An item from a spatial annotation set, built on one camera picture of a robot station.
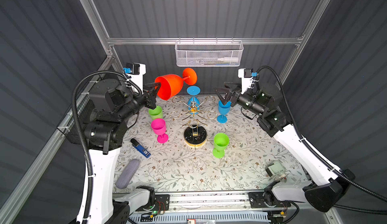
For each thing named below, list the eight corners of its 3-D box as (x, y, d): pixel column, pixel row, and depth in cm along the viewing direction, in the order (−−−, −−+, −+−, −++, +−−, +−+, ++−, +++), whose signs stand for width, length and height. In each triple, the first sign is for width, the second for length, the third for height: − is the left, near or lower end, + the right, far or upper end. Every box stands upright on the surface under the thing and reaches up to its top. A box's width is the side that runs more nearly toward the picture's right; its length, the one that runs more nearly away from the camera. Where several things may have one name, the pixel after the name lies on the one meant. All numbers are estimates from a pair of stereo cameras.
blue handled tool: (131, 144, 96) (128, 140, 93) (135, 141, 98) (132, 137, 94) (147, 158, 90) (145, 155, 87) (150, 155, 92) (148, 152, 88)
